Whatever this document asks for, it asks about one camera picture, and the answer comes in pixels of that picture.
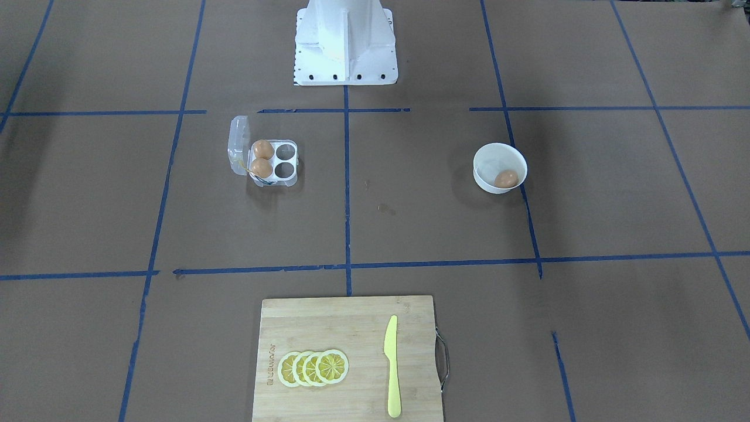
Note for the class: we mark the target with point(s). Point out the brown egg from bowl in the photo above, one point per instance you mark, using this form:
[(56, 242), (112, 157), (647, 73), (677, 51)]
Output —
[(507, 179)]

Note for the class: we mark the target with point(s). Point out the clear plastic egg box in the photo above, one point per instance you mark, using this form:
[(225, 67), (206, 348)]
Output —
[(239, 152)]

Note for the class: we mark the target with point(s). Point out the brown egg front in box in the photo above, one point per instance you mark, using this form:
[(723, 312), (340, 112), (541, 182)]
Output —
[(261, 168)]

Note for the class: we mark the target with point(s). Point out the brown egg in box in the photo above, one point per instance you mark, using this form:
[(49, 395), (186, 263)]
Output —
[(263, 149), (261, 168)]

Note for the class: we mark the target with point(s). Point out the brown egg rear in box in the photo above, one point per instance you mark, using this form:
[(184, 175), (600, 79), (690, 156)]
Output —
[(263, 149)]

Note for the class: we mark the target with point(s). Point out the bamboo cutting board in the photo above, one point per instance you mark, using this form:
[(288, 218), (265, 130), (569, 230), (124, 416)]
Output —
[(348, 359)]

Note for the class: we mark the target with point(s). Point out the white ceramic bowl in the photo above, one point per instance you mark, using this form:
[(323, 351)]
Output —
[(493, 158)]

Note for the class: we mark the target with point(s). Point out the yellow plastic knife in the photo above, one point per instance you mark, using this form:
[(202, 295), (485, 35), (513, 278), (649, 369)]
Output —
[(394, 407)]

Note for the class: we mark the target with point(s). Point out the lemon slice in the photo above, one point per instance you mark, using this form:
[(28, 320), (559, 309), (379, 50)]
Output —
[(332, 366), (309, 370), (298, 368), (287, 369)]

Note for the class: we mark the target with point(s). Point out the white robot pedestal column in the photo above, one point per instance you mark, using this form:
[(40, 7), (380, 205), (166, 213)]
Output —
[(345, 43)]

